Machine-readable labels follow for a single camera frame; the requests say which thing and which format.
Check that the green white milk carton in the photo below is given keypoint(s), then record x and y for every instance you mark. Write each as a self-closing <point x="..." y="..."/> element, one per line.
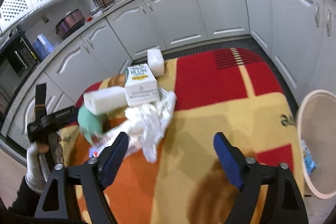
<point x="140" y="85"/>

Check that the white red flat packet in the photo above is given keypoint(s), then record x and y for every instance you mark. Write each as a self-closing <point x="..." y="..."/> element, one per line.
<point x="111" y="141"/>

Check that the long white foam block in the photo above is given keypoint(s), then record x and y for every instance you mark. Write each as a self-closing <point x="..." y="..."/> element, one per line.
<point x="105" y="100"/>

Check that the small white foam cube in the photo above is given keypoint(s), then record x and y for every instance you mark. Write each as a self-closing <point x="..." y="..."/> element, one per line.
<point x="156" y="62"/>

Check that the white gloved left hand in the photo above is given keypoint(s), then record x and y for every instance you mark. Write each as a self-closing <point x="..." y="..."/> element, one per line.
<point x="37" y="168"/>

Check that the blue white box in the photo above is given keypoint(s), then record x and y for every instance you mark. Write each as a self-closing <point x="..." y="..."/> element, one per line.
<point x="42" y="46"/>

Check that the dark red rice cooker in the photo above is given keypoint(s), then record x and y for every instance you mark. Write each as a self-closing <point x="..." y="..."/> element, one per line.
<point x="70" y="23"/>

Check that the white lower kitchen cabinets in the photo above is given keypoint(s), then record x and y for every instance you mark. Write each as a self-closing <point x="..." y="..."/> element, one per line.
<point x="292" y="32"/>

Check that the red yellow patterned blanket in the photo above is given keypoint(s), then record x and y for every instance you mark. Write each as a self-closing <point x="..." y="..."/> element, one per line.
<point x="232" y="91"/>

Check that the beige round trash bin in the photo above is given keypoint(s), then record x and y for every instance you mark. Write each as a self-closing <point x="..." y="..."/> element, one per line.
<point x="316" y="126"/>

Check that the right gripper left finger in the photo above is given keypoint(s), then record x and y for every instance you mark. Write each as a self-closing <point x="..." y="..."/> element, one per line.
<point x="58" y="200"/>

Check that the carton trash in bin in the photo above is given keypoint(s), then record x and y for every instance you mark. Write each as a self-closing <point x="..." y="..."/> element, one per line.
<point x="310" y="164"/>

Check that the white tissue paper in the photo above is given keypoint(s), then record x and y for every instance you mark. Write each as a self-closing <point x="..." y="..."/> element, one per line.
<point x="149" y="122"/>

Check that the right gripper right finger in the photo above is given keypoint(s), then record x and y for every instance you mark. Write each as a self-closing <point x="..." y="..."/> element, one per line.
<point x="283" y="203"/>

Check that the green cloth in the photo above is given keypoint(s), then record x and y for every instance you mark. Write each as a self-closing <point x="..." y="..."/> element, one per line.
<point x="91" y="125"/>

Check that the black microwave oven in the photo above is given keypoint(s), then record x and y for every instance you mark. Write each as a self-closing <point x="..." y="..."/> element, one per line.
<point x="18" y="60"/>

